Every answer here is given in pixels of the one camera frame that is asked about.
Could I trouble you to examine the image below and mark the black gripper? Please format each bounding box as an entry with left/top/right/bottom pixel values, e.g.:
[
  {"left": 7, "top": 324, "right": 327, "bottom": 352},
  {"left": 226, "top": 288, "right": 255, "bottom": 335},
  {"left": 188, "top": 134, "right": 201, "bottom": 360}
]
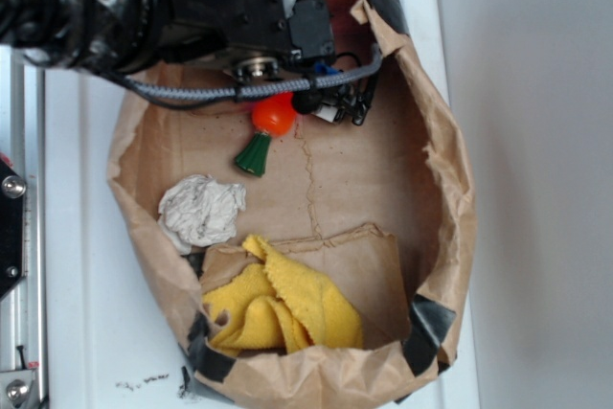
[{"left": 162, "top": 0, "right": 336, "bottom": 81}]

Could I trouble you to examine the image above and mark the orange toy carrot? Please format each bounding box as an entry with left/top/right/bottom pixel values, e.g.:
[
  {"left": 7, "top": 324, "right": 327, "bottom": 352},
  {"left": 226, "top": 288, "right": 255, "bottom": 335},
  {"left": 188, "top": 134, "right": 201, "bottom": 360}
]
[{"left": 235, "top": 92, "right": 297, "bottom": 177}]

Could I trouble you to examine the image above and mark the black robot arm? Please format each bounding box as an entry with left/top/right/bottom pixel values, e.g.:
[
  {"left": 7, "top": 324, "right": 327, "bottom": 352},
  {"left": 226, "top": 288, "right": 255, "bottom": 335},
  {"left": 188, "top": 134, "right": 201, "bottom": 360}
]
[{"left": 1, "top": 0, "right": 336, "bottom": 80}]

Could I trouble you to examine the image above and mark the crumpled white paper ball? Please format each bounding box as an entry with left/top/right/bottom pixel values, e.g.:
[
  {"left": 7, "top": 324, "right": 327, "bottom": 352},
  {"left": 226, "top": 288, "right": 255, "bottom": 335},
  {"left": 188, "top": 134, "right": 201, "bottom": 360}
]
[{"left": 158, "top": 174, "right": 246, "bottom": 256}]

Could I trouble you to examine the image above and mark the brown paper bag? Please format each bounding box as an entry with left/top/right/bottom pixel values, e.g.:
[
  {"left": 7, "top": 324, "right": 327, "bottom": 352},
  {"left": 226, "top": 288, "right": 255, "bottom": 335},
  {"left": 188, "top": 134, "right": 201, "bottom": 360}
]
[{"left": 107, "top": 0, "right": 476, "bottom": 408}]

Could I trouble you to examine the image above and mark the yellow cloth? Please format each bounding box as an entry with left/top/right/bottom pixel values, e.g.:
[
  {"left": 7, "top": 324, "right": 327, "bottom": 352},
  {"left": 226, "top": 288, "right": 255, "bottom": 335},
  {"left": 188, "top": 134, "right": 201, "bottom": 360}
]
[{"left": 202, "top": 235, "right": 364, "bottom": 357}]

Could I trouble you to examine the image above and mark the grey braided cable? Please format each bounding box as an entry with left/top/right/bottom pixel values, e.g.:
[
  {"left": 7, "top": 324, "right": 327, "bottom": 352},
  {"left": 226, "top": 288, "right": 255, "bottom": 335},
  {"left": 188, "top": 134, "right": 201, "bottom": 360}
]
[{"left": 103, "top": 48, "right": 384, "bottom": 110}]

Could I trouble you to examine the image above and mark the aluminium frame rail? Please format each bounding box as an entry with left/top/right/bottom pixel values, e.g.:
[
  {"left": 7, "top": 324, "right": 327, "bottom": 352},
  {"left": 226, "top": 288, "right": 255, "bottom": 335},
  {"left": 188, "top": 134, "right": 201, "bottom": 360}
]
[{"left": 1, "top": 47, "right": 49, "bottom": 408}]

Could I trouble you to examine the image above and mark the black mounting bracket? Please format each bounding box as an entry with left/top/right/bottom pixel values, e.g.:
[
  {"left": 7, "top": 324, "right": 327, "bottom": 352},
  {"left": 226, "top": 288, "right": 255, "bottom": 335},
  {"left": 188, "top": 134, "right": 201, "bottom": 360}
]
[{"left": 0, "top": 159, "right": 27, "bottom": 299}]

